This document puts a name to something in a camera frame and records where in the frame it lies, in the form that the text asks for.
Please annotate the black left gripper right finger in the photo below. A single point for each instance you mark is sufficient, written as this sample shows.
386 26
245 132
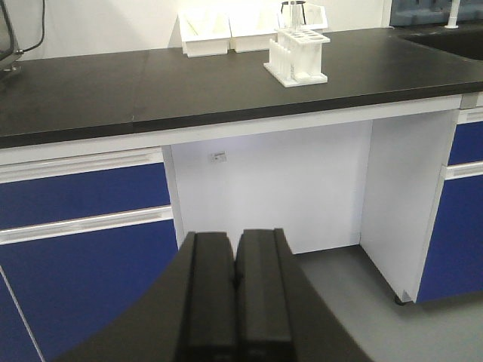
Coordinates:
281 317

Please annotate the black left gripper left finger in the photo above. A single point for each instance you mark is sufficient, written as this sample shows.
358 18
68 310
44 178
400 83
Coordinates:
187 314

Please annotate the white test tube rack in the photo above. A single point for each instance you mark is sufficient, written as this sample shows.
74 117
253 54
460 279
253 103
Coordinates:
295 58

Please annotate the blue grey drying rack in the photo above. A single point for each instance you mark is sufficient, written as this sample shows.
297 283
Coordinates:
423 12

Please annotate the blue cabinet right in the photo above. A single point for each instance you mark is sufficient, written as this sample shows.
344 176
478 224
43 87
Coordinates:
453 263

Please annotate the blue drawer front upper left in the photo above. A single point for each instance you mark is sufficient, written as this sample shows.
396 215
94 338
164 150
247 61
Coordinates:
79 195

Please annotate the white bench support panel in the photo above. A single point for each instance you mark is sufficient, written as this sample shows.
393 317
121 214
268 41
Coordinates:
403 186

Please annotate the left white storage bin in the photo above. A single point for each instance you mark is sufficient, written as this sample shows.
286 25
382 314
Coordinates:
204 32

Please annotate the white storage bin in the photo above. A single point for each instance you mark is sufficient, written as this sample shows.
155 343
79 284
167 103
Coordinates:
204 32
252 29
312 16

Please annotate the middle white storage bin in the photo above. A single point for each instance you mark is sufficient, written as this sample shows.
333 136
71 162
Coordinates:
252 29

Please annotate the right white storage bin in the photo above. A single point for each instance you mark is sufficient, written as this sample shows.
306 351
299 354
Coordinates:
312 16

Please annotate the black metal tripod stand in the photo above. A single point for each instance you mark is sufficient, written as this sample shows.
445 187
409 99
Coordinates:
293 14

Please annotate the black lab sink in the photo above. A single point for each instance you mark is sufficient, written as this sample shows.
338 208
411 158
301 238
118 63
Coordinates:
466 44

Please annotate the white faucet pipe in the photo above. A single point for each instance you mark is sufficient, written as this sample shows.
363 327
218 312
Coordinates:
453 15

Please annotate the metal equipment frame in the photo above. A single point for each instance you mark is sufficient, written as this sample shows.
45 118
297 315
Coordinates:
10 50

